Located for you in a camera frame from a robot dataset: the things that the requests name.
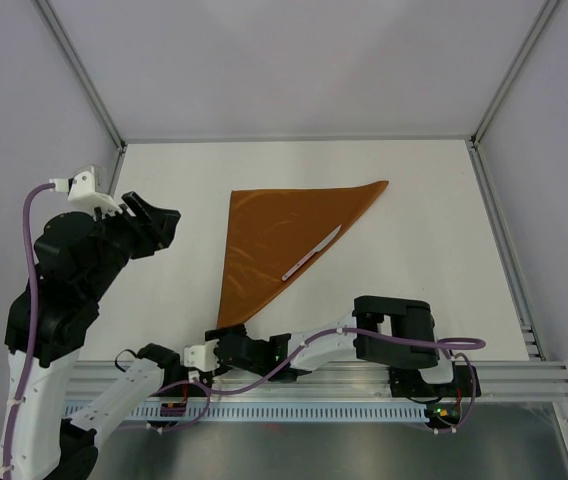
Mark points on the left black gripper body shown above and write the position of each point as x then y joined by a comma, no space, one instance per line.
125,236

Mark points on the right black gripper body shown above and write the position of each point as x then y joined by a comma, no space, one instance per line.
261,372

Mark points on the brown cloth napkin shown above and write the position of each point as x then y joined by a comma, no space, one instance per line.
269,230

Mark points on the white plastic knife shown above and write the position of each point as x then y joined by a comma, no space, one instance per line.
309,255

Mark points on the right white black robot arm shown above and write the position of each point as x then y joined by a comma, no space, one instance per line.
396,333

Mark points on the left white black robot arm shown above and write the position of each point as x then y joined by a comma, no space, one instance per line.
71,266

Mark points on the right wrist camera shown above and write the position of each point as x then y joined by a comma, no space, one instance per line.
202,356

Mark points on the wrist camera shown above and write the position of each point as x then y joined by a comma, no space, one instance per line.
83,192
202,356

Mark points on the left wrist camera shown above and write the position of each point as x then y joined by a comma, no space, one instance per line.
83,192

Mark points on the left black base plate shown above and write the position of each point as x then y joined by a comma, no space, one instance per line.
195,383

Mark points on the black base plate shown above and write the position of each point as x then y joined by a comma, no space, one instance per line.
195,383
409,384

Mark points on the white slotted cable duct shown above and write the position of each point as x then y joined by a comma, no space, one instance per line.
278,412

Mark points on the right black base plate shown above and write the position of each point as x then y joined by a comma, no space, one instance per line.
409,384

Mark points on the aluminium front rail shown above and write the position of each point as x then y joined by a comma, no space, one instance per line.
523,381

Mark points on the left aluminium frame post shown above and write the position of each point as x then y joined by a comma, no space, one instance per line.
61,38

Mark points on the aluminium frame post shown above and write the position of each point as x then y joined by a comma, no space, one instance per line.
524,53
61,38

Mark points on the right aluminium frame post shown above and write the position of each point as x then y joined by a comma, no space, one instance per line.
524,53

